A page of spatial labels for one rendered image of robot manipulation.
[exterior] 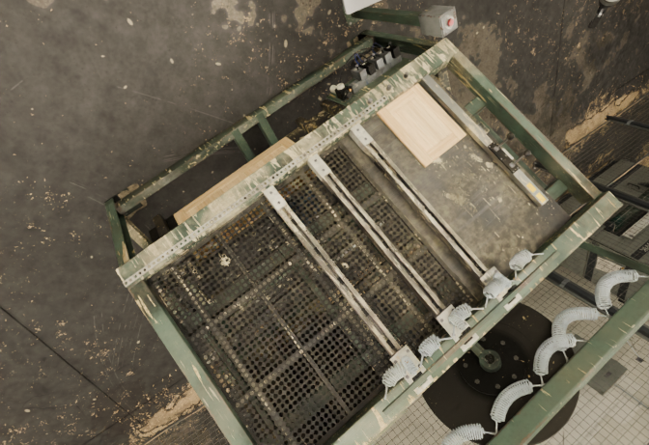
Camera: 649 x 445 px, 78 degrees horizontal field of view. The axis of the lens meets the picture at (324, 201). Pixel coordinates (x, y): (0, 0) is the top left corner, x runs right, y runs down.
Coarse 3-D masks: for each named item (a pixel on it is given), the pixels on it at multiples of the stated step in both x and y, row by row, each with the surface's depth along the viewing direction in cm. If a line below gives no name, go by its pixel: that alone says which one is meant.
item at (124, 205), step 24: (360, 48) 282; (408, 48) 267; (312, 72) 277; (288, 96) 269; (240, 120) 266; (312, 120) 280; (216, 144) 257; (168, 168) 254; (144, 192) 246; (120, 216) 249; (120, 240) 214; (144, 240) 260; (120, 264) 198; (360, 288) 300
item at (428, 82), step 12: (432, 84) 226; (444, 96) 225; (456, 108) 223; (456, 120) 225; (468, 120) 221; (468, 132) 222; (480, 132) 219; (480, 144) 220; (492, 156) 219; (504, 168) 216; (516, 180) 214; (528, 180) 213; (528, 192) 212; (540, 192) 211; (540, 204) 210
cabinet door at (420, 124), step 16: (400, 96) 226; (416, 96) 226; (384, 112) 223; (400, 112) 223; (416, 112) 224; (432, 112) 224; (400, 128) 220; (416, 128) 221; (432, 128) 221; (448, 128) 221; (416, 144) 218; (432, 144) 219; (448, 144) 219; (432, 160) 216
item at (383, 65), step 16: (368, 48) 236; (384, 48) 231; (352, 64) 234; (368, 64) 225; (384, 64) 230; (400, 64) 233; (352, 80) 241; (368, 80) 229; (336, 96) 234; (352, 96) 227
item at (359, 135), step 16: (352, 128) 213; (368, 144) 212; (384, 160) 211; (400, 176) 207; (400, 192) 210; (416, 192) 205; (416, 208) 205; (432, 208) 203; (432, 224) 202; (448, 240) 199; (464, 256) 197; (480, 272) 195; (496, 272) 191; (512, 288) 177; (512, 304) 188
